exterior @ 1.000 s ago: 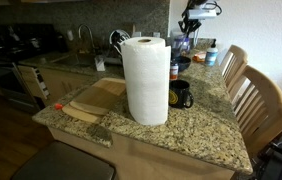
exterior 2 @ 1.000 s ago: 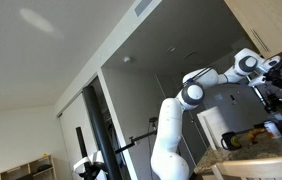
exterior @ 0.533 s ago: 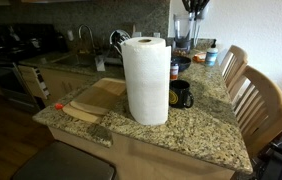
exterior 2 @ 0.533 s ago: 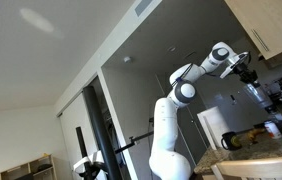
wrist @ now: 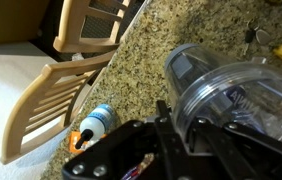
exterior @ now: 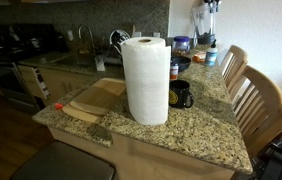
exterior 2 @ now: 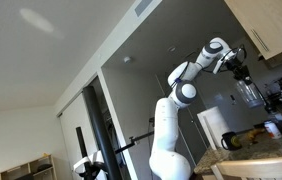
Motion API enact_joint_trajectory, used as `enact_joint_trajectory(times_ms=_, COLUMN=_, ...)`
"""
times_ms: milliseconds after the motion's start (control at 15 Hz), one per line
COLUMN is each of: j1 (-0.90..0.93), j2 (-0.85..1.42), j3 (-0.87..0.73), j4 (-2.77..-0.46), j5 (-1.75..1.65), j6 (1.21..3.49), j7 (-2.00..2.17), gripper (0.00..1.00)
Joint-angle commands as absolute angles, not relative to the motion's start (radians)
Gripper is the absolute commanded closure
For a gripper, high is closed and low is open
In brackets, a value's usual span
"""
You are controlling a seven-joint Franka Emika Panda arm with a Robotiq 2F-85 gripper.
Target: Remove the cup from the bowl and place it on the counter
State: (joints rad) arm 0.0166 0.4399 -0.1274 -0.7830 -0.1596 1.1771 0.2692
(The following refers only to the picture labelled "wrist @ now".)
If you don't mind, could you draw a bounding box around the bunch of keys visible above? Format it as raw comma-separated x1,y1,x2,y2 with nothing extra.
242,19,273,56

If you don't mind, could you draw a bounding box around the clear plastic blender cup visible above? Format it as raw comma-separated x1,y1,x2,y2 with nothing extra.
163,43,282,151

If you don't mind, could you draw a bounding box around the orange cardboard box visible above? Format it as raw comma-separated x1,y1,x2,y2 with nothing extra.
68,130,109,155

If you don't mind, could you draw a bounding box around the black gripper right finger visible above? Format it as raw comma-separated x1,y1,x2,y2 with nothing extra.
185,114,216,152

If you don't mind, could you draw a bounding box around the white pump bottle blue label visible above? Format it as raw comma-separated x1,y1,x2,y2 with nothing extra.
74,103,116,151

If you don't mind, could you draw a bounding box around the light wooden slat chair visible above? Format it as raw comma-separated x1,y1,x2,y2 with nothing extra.
0,49,117,166
52,0,138,54

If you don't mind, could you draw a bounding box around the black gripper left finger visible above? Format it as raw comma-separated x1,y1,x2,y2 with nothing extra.
155,99,174,135

